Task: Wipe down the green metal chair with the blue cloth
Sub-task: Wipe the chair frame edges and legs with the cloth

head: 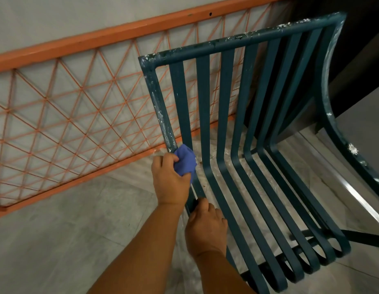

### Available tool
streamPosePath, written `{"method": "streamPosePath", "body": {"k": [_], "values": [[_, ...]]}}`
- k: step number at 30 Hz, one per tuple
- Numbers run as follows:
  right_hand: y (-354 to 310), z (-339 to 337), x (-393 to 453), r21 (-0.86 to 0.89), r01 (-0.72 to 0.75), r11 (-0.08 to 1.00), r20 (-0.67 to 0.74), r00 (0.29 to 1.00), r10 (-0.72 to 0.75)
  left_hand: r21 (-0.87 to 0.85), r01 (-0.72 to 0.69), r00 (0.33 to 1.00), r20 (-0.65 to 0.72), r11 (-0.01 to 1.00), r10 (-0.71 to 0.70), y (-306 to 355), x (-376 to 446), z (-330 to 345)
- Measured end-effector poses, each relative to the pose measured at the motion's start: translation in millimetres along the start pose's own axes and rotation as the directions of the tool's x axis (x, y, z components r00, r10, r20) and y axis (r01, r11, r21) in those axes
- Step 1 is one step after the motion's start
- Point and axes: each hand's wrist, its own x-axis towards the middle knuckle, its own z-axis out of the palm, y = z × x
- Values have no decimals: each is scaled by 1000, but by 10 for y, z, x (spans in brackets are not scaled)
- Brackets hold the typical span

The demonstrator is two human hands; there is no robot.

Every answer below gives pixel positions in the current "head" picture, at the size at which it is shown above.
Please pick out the person's right hand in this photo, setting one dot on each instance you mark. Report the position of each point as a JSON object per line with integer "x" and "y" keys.
{"x": 206, "y": 229}

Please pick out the person's left hand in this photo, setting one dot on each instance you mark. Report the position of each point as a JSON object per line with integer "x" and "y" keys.
{"x": 171, "y": 186}

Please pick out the blue cleaning cloth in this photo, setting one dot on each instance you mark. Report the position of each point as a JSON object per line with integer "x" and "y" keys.
{"x": 186, "y": 159}

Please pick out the dark green metal slatted chair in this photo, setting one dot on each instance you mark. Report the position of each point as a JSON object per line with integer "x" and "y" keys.
{"x": 238, "y": 40}

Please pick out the person's right forearm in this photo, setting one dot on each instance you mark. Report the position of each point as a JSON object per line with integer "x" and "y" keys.
{"x": 223, "y": 275}

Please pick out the person's left forearm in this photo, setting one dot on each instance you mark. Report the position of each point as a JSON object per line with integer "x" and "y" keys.
{"x": 140, "y": 260}

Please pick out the black partition panel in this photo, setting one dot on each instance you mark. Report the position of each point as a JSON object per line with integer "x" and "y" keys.
{"x": 361, "y": 42}

